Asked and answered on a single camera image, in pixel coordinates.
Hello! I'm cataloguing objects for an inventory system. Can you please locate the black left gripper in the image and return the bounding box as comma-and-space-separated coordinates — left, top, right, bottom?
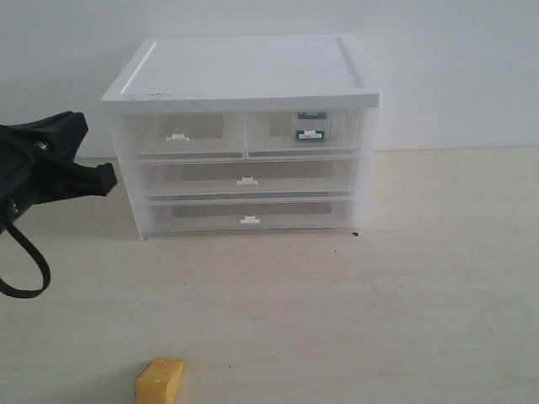
1, 111, 118, 231

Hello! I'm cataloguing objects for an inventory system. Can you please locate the yellow wedge block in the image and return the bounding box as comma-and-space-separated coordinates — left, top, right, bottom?
135, 358, 185, 404

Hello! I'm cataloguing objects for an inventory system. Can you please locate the white bottle teal label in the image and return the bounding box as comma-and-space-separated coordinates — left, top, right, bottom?
291, 111, 331, 143

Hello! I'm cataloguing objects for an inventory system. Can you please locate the clear bottom wide drawer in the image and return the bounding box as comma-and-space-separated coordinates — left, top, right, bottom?
147, 198, 359, 232

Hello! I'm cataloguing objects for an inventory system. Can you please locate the clear wide drawer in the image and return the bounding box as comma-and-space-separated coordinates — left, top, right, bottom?
147, 198, 359, 232
137, 159, 357, 198

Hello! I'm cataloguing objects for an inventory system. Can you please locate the white plastic drawer cabinet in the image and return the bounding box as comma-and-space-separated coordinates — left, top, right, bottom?
102, 34, 382, 239

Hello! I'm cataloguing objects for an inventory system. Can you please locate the clear middle wide drawer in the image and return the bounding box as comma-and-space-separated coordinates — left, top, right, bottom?
137, 159, 357, 198

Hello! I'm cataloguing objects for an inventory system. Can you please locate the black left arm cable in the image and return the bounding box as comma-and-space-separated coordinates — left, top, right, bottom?
0, 201, 52, 300

